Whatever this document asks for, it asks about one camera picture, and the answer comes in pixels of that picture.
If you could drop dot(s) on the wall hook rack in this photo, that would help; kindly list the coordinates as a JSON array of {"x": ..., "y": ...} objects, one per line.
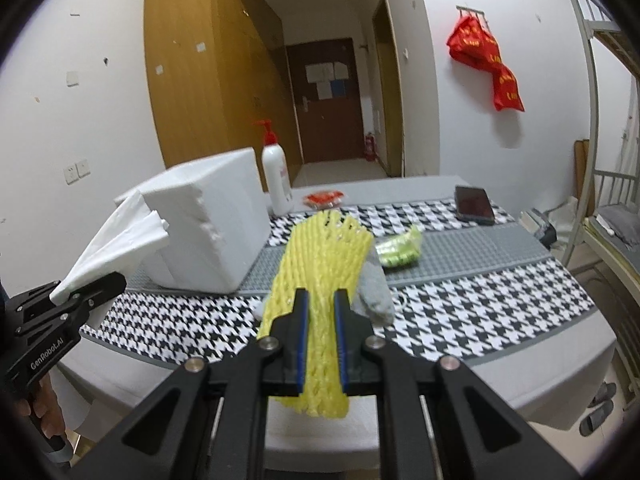
[{"x": 470, "y": 10}]

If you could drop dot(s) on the metal bunk bed frame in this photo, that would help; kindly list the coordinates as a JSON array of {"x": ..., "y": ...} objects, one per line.
[{"x": 592, "y": 85}]

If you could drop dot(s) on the dark slippers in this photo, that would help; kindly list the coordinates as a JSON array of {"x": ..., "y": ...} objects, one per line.
[{"x": 597, "y": 410}]

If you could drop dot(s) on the white foam box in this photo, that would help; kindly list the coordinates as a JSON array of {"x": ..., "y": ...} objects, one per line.
[{"x": 215, "y": 220}]

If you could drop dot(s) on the black smartphone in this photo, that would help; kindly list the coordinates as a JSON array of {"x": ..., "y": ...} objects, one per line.
[{"x": 474, "y": 205}]

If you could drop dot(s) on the crumpled plastic bag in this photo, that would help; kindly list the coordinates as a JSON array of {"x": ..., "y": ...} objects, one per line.
[{"x": 547, "y": 225}]

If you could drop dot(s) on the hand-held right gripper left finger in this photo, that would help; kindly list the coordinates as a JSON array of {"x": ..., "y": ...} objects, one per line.
[{"x": 301, "y": 332}]

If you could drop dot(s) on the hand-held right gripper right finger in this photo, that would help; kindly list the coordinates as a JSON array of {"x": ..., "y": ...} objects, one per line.
[{"x": 340, "y": 332}]

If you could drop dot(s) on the red fire extinguisher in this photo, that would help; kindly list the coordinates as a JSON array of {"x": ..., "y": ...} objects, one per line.
[{"x": 370, "y": 147}]

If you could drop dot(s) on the white paper notice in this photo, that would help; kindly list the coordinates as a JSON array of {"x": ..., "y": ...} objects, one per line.
[{"x": 319, "y": 72}]

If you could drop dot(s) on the white pump bottle red cap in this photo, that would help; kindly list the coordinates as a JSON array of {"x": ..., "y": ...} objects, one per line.
[{"x": 276, "y": 175}]

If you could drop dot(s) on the person's left hand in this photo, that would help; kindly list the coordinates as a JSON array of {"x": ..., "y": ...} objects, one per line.
[{"x": 50, "y": 405}]

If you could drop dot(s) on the blue paper notice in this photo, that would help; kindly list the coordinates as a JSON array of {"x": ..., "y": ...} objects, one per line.
[{"x": 332, "y": 90}]

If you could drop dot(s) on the yellow foam fruit net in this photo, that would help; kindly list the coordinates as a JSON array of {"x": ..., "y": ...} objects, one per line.
[{"x": 320, "y": 265}]

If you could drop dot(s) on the red hanging bag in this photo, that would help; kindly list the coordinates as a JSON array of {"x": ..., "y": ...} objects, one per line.
[{"x": 480, "y": 50}]

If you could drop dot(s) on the wooden board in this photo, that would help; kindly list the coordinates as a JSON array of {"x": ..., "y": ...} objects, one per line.
[{"x": 581, "y": 170}]

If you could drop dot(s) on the green foam fruit net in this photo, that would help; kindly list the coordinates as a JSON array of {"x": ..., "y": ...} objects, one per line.
[{"x": 400, "y": 250}]

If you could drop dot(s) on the white wall socket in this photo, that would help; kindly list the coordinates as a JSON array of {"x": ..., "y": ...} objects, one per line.
[{"x": 77, "y": 170}]

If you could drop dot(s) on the dark brown entrance door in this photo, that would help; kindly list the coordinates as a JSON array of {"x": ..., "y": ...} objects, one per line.
[{"x": 332, "y": 125}]

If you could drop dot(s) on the white wall switch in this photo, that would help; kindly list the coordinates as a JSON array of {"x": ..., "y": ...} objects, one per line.
[{"x": 73, "y": 78}]

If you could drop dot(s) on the red snack packet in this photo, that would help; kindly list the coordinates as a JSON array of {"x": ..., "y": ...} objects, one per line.
[{"x": 324, "y": 199}]

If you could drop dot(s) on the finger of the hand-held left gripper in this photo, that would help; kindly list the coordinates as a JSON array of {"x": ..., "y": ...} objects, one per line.
[
  {"x": 90, "y": 307},
  {"x": 102, "y": 284}
]

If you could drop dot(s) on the wooden wardrobe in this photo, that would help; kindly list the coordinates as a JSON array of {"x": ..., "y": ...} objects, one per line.
[{"x": 220, "y": 85}]

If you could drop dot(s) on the wooden side door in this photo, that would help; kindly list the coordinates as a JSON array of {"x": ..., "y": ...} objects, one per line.
[{"x": 392, "y": 95}]

